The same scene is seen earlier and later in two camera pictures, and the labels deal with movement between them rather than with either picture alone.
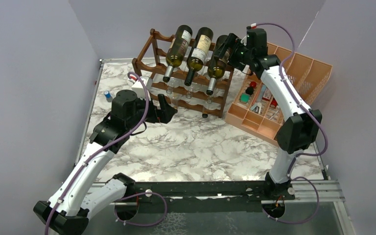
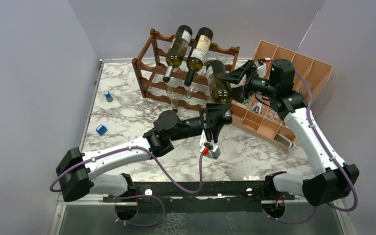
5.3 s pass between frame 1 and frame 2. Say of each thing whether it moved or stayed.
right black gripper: moved
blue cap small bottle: stayed
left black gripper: moved
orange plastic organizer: stayed
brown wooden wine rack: stayed
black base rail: stayed
